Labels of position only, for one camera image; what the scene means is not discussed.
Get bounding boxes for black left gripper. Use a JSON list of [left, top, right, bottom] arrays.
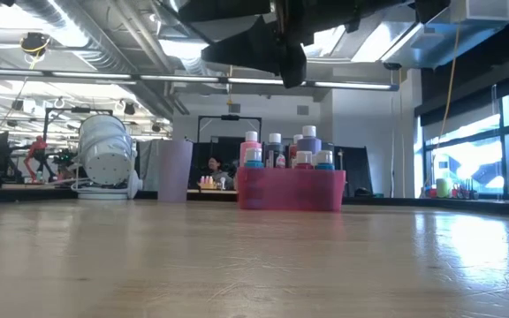
[[201, 0, 414, 89]]

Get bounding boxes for tall pink paint bottle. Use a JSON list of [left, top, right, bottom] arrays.
[[239, 130, 263, 169]]

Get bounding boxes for blue paint bottle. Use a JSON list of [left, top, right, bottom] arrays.
[[314, 149, 336, 171], [243, 147, 265, 170]]

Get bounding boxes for tall grey paint bottle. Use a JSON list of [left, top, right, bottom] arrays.
[[264, 132, 286, 170]]

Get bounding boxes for long ceiling light bar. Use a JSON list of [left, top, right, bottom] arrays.
[[0, 65, 399, 92]]

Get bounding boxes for person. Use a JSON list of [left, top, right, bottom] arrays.
[[204, 156, 234, 190]]

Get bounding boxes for pink plastic bin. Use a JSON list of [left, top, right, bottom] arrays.
[[236, 167, 347, 212]]

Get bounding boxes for lavender plastic cup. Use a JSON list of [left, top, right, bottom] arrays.
[[156, 140, 195, 204]]

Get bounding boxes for white ceiling box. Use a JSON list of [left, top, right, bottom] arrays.
[[451, 0, 509, 24]]

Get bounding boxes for colourful small toys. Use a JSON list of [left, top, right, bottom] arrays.
[[423, 182, 480, 201]]

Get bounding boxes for black ceiling device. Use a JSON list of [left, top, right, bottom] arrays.
[[19, 30, 52, 57]]

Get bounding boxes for silver ventilation duct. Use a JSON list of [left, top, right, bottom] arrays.
[[9, 0, 136, 74], [150, 0, 186, 27]]

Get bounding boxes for yellow hanging cable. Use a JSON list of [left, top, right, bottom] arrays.
[[429, 20, 463, 189]]

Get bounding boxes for black aluminium table frame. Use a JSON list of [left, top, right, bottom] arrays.
[[0, 184, 509, 217]]

